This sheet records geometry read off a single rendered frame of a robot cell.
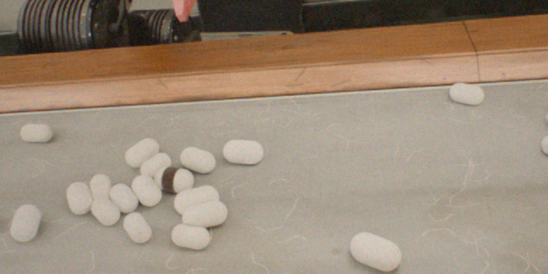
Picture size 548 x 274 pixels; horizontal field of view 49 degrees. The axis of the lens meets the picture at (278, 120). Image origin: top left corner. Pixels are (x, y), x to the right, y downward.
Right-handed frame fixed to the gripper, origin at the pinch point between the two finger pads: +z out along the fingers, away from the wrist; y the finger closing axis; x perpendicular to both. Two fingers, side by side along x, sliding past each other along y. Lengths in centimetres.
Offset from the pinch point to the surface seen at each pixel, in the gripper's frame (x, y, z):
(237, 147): 1.6, 5.3, 13.8
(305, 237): -3.3, 11.7, 22.8
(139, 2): 172, -77, -105
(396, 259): -7.0, 18.4, 25.1
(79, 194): -2.3, -7.9, 18.3
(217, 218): -3.5, 4.8, 21.1
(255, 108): 9.7, 5.4, 7.1
